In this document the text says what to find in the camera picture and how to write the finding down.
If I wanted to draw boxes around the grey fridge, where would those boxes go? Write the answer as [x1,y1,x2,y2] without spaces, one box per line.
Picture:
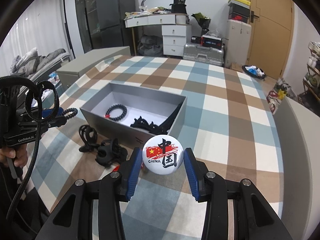
[96,0,137,49]

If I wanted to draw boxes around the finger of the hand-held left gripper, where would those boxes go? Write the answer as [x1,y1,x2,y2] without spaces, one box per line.
[21,115,68,131]
[25,106,60,121]

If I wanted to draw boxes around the pile of shoes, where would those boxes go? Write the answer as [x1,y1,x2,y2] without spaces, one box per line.
[266,77,298,115]

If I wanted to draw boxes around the black shoe box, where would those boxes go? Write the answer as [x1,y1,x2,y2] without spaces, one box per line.
[229,12,250,21]

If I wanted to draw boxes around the silver suitcase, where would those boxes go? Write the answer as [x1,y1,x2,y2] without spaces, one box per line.
[183,42,224,67]

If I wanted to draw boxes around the white curtain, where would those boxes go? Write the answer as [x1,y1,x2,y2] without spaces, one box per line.
[0,0,75,77]

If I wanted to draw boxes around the grey shoe box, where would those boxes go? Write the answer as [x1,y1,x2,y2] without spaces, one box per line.
[229,4,250,14]

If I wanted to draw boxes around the pile of papers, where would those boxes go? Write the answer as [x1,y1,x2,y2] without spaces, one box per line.
[124,6,173,19]

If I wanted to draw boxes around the black trash bin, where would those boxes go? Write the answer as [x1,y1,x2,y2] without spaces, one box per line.
[241,64,266,80]

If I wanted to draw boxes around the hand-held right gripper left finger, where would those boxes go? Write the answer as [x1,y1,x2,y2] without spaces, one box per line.
[35,147,143,240]

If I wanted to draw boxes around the black stacked pots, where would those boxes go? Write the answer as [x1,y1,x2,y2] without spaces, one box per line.
[169,0,188,14]

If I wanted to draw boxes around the black bead bracelet red bead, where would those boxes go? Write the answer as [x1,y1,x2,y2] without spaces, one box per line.
[104,104,128,122]

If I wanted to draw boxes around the red hair clip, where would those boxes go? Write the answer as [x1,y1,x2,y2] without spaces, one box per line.
[111,163,147,173]

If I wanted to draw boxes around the white desk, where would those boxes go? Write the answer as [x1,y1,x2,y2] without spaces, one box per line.
[124,12,190,28]

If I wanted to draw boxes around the dark bag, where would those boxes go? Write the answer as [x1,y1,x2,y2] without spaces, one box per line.
[137,35,164,57]

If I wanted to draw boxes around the black hair claw clip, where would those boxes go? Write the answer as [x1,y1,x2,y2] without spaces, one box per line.
[79,124,98,153]
[95,139,128,168]

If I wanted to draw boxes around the black red power station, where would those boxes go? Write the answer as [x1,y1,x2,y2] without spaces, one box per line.
[201,35,222,47]

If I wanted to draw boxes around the wooden door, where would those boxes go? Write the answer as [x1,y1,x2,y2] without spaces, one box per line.
[245,0,294,79]

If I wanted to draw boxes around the long black hair claw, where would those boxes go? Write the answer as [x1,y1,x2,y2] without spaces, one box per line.
[130,102,182,135]

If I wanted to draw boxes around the dark glass cabinet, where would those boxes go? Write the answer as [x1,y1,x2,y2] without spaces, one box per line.
[74,0,100,53]

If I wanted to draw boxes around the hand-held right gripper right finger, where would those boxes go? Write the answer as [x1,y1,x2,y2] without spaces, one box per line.
[184,147,293,240]

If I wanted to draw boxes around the grey cardboard box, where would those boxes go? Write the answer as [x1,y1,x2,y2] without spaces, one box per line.
[79,81,188,153]

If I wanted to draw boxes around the green bouquet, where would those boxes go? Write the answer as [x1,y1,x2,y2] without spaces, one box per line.
[191,12,212,35]

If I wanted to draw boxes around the black braided cable with strap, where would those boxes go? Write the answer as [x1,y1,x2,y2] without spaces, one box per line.
[0,76,60,218]

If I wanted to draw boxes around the shoe rack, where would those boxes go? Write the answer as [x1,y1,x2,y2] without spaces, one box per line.
[302,41,320,110]

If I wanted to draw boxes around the white storage cabinet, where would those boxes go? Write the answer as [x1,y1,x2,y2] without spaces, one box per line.
[226,19,252,68]

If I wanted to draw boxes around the white round pin badge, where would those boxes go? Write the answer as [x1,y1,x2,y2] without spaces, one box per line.
[142,135,184,173]

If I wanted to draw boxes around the checkered tablecloth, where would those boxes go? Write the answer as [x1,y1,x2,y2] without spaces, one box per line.
[32,55,284,240]

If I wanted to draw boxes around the grey bedding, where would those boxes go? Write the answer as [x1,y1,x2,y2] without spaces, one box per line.
[10,47,75,80]

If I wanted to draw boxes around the white drawer unit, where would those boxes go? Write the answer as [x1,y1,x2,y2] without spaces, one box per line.
[162,24,192,55]

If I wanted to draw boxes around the person's left hand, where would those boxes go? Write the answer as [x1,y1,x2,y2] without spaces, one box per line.
[0,147,24,180]

